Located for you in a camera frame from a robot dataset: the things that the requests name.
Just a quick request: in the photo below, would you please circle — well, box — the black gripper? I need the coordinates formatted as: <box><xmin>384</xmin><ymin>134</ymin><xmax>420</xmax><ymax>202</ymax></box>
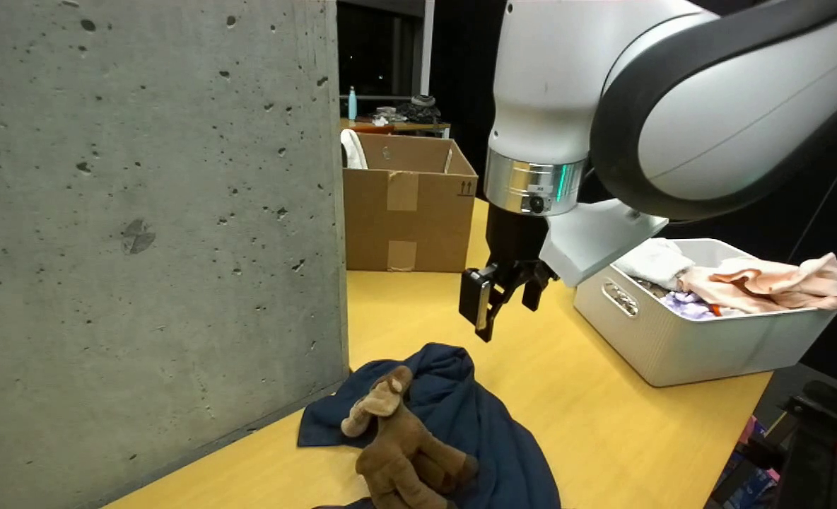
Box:
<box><xmin>454</xmin><ymin>206</ymin><xmax>559</xmax><ymax>344</ymax></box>

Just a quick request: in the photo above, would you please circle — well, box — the dark blue cloth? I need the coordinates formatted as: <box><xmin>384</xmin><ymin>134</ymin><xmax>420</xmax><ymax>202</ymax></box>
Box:
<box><xmin>293</xmin><ymin>343</ymin><xmax>562</xmax><ymax>509</ymax></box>

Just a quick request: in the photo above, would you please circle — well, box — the brown moose plush toy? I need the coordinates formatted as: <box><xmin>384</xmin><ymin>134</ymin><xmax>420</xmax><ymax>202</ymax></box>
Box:
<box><xmin>335</xmin><ymin>364</ymin><xmax>483</xmax><ymax>509</ymax></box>

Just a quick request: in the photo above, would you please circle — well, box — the white cloth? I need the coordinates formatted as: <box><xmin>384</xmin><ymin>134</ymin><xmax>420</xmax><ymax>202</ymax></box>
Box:
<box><xmin>613</xmin><ymin>235</ymin><xmax>696</xmax><ymax>288</ymax></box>

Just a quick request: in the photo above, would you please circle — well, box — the purple patterned cloth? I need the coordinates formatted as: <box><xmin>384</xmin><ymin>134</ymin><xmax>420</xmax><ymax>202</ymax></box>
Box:
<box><xmin>655</xmin><ymin>288</ymin><xmax>723</xmax><ymax>322</ymax></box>

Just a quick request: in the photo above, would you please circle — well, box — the white plastic basket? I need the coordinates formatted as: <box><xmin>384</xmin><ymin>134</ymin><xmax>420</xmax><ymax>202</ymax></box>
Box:
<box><xmin>572</xmin><ymin>235</ymin><xmax>837</xmax><ymax>391</ymax></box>

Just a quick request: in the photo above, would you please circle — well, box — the pale pink cloth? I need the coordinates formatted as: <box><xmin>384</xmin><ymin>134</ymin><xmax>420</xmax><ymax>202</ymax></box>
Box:
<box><xmin>676</xmin><ymin>248</ymin><xmax>837</xmax><ymax>317</ymax></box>

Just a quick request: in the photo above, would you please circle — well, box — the brown cardboard box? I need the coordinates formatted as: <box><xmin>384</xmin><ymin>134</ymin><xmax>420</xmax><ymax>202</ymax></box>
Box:
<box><xmin>341</xmin><ymin>129</ymin><xmax>481</xmax><ymax>278</ymax></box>

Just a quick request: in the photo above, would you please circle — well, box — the long wooden counter desk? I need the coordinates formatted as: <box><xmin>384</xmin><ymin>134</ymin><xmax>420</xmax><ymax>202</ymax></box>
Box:
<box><xmin>335</xmin><ymin>115</ymin><xmax>454</xmax><ymax>142</ymax></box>

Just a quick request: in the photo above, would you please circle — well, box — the clutter pile on counter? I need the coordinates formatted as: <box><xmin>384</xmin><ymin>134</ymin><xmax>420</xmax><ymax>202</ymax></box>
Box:
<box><xmin>369</xmin><ymin>91</ymin><xmax>446</xmax><ymax>127</ymax></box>

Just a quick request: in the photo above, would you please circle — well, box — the purple pink object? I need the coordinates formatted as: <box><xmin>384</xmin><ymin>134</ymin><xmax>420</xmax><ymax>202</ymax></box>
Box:
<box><xmin>716</xmin><ymin>412</ymin><xmax>785</xmax><ymax>509</ymax></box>

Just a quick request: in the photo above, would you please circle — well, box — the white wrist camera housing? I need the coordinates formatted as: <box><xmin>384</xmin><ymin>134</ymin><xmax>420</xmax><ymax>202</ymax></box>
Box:
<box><xmin>536</xmin><ymin>194</ymin><xmax>672</xmax><ymax>291</ymax></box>

